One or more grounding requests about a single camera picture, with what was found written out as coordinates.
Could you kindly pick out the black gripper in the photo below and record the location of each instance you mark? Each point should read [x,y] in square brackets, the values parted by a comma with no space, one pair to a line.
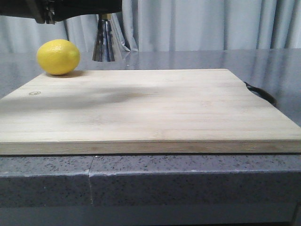
[49,11]

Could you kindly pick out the steel double jigger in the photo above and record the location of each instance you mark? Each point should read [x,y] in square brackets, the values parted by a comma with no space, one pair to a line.
[106,47]

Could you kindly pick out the yellow lemon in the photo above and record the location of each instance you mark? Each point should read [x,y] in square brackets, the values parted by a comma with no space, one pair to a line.
[58,57]

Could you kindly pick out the grey curtain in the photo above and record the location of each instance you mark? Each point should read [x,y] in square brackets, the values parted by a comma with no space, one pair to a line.
[170,25]

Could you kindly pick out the wooden cutting board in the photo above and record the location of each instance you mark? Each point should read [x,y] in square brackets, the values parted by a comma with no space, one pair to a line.
[142,111]

